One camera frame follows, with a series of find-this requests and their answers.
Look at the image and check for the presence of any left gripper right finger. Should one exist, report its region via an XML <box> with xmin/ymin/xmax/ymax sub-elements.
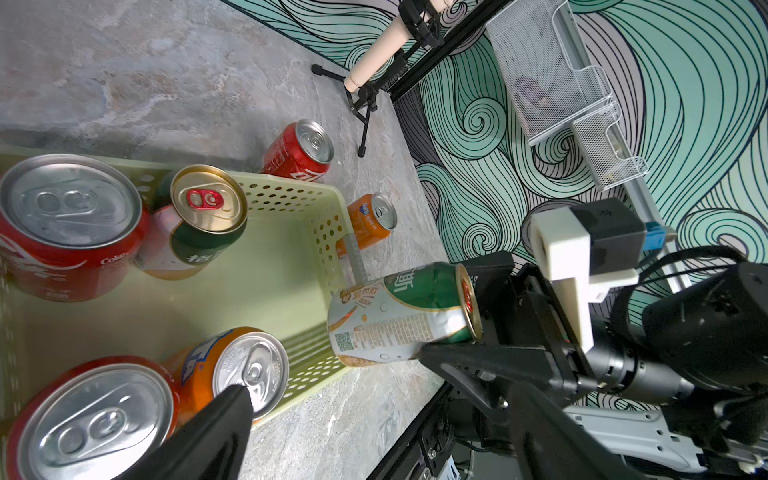
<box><xmin>509</xmin><ymin>382</ymin><xmax>642</xmax><ymax>479</ymax></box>

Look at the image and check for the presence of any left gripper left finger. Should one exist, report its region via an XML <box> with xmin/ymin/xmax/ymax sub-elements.
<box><xmin>120</xmin><ymin>385</ymin><xmax>252</xmax><ymax>479</ymax></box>

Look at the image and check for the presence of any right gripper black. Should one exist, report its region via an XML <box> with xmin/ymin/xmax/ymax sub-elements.
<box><xmin>419</xmin><ymin>251</ymin><xmax>694</xmax><ymax>408</ymax></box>

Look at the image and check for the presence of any green gold-top can front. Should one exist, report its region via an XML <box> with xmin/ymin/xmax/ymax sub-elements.
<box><xmin>327</xmin><ymin>262</ymin><xmax>484</xmax><ymax>367</ymax></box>

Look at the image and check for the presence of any green gold-top can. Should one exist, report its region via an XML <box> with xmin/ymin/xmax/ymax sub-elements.
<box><xmin>327</xmin><ymin>262</ymin><xmax>484</xmax><ymax>367</ymax></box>
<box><xmin>135</xmin><ymin>164</ymin><xmax>248</xmax><ymax>280</ymax></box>

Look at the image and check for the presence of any orange soda can back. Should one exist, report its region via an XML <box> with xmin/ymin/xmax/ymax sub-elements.
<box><xmin>347</xmin><ymin>192</ymin><xmax>398</xmax><ymax>250</ymax></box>

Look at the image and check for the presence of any orange soda can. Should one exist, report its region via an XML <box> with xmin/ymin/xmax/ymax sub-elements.
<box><xmin>163</xmin><ymin>327</ymin><xmax>290</xmax><ymax>425</ymax></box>
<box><xmin>347</xmin><ymin>192</ymin><xmax>398</xmax><ymax>250</ymax></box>

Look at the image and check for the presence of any red cola can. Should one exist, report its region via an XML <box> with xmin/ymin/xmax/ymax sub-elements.
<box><xmin>1</xmin><ymin>154</ymin><xmax>149</xmax><ymax>302</ymax></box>
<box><xmin>3</xmin><ymin>355</ymin><xmax>180</xmax><ymax>479</ymax></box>
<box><xmin>261</xmin><ymin>119</ymin><xmax>335</xmax><ymax>182</ymax></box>

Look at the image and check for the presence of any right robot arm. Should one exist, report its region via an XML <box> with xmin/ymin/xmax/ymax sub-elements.
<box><xmin>419</xmin><ymin>246</ymin><xmax>767</xmax><ymax>479</ymax></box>

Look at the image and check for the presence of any light green plastic basket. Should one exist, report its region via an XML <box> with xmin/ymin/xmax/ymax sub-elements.
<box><xmin>1</xmin><ymin>172</ymin><xmax>350</xmax><ymax>421</ymax></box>

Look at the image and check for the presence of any orange soda can front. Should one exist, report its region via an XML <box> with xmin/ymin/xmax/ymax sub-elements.
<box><xmin>163</xmin><ymin>327</ymin><xmax>290</xmax><ymax>425</ymax></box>

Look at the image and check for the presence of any green gold-top can back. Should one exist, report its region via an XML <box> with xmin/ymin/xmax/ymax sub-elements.
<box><xmin>135</xmin><ymin>164</ymin><xmax>248</xmax><ymax>280</ymax></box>

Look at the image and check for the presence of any black microphone tripod stand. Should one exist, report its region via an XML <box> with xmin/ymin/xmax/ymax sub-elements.
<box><xmin>311</xmin><ymin>6</ymin><xmax>453</xmax><ymax>158</ymax></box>

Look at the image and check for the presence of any beige microphone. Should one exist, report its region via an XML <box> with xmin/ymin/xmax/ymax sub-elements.
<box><xmin>343</xmin><ymin>0</ymin><xmax>454</xmax><ymax>94</ymax></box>

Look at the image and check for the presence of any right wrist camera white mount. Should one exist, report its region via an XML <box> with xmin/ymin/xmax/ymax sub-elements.
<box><xmin>529</xmin><ymin>198</ymin><xmax>670</xmax><ymax>352</ymax></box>

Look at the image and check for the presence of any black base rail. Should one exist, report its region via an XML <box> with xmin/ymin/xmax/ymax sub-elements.
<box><xmin>368</xmin><ymin>383</ymin><xmax>477</xmax><ymax>479</ymax></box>

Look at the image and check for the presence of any right aluminium rail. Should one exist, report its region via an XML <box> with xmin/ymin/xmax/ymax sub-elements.
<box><xmin>552</xmin><ymin>1</ymin><xmax>676</xmax><ymax>256</ymax></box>

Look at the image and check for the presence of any small clear wall bin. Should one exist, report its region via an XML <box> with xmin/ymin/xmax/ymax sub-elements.
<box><xmin>571</xmin><ymin>101</ymin><xmax>649</xmax><ymax>191</ymax></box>

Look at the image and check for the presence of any large clear wall bin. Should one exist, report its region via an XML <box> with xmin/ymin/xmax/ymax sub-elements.
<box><xmin>485</xmin><ymin>0</ymin><xmax>614</xmax><ymax>146</ymax></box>

